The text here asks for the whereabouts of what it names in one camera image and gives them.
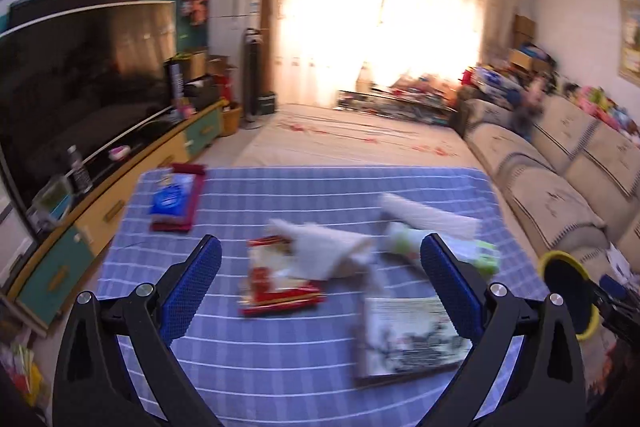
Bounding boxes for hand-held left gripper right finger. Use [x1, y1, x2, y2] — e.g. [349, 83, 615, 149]
[420, 233, 586, 427]

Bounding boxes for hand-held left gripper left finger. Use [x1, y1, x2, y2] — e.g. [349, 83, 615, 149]
[52, 235, 222, 427]

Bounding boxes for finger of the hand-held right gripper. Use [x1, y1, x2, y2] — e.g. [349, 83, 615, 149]
[592, 274, 640, 348]

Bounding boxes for black yellow-rimmed trash bin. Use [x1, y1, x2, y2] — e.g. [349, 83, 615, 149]
[539, 251, 601, 341]

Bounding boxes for green white cylindrical can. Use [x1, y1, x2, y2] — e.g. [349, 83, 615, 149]
[384, 221, 501, 277]

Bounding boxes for white box with green plants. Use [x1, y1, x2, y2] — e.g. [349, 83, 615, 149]
[354, 296, 474, 391]

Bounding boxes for red snack wrapper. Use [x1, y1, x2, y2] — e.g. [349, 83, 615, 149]
[237, 237, 326, 319]

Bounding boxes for white tissue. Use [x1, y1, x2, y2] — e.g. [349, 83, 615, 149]
[269, 219, 377, 282]

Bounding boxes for white loose papers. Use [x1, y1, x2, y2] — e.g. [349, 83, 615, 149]
[602, 244, 640, 278]

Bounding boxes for blue tissue packet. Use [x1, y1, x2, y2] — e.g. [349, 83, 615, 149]
[149, 174, 202, 218]

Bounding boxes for green yellow television cabinet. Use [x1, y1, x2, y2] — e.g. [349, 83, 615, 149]
[7, 101, 224, 334]

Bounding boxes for beige sofa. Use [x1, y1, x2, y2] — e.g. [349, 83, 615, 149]
[457, 94, 640, 408]

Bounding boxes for blue tissue pack on red box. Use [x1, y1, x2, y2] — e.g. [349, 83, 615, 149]
[149, 163, 207, 234]

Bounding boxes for blue checked tablecloth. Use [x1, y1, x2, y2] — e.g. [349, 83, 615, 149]
[95, 166, 551, 427]

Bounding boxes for clear water bottle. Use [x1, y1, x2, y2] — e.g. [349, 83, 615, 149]
[67, 146, 94, 196]

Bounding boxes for clear glass container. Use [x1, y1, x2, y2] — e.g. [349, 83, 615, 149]
[29, 177, 76, 229]

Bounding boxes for tan storage basket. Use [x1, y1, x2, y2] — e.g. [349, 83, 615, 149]
[220, 104, 243, 136]

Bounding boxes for grey plush toy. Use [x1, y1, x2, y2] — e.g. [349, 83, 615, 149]
[510, 104, 546, 142]

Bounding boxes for row of plush toys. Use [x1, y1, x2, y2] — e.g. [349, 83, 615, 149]
[565, 82, 640, 134]

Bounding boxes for cluttered glass coffee table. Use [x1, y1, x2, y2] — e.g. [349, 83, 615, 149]
[334, 76, 462, 126]

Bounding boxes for black white tall box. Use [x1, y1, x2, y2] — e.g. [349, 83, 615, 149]
[165, 61, 186, 108]

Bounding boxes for blue star-print bag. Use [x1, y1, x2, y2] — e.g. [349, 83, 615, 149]
[475, 67, 516, 98]

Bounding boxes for black tower fan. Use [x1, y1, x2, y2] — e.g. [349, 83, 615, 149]
[241, 28, 264, 130]

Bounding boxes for open cardboard box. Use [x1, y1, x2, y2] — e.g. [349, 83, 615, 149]
[206, 55, 238, 78]

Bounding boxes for large black television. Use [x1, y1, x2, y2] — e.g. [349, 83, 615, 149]
[0, 0, 178, 248]

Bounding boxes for framed flower painting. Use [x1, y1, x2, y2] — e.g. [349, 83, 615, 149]
[617, 0, 640, 82]

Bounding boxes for stack of cardboard boxes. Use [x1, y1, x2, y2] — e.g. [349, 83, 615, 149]
[509, 14, 552, 74]

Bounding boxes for cream embroidered curtains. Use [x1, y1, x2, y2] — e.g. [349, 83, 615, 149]
[262, 0, 526, 112]

